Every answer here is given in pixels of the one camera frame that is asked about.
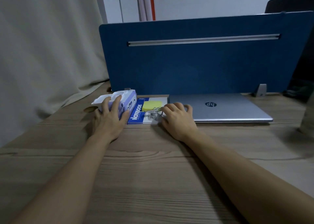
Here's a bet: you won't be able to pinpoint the blue and white notebook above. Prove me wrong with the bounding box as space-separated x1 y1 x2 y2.
127 97 170 125

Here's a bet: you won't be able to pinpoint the beige curtain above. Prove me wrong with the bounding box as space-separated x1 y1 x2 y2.
0 0 110 147

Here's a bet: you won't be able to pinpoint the silver laptop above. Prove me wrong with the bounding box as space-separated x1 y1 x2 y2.
168 93 273 123

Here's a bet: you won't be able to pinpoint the person's left forearm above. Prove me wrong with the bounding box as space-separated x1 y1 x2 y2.
9 133 116 224

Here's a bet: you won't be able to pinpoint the red rolled tube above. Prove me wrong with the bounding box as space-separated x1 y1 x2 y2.
148 0 156 21

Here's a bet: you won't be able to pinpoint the purple wet wipes pack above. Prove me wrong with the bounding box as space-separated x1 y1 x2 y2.
91 89 137 120

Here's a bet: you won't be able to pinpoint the blue desk divider panel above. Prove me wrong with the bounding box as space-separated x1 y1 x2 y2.
99 11 314 96

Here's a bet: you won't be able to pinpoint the yellow sticky note pad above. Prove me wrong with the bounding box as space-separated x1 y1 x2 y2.
142 101 163 112

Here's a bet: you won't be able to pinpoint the person's right hand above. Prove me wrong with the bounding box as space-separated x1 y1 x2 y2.
160 102 198 142

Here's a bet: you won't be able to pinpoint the black partition panel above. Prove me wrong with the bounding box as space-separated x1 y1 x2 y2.
264 0 314 94

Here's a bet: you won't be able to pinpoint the person's right forearm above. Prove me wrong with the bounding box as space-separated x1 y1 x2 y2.
184 130 314 224

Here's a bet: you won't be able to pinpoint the white rolled tube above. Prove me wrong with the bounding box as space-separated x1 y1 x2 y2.
142 0 153 21
136 0 148 22

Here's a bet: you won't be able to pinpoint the white wired earphones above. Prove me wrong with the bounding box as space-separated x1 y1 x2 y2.
144 107 164 121

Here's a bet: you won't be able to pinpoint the person's left hand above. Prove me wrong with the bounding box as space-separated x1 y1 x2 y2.
93 95 131 143

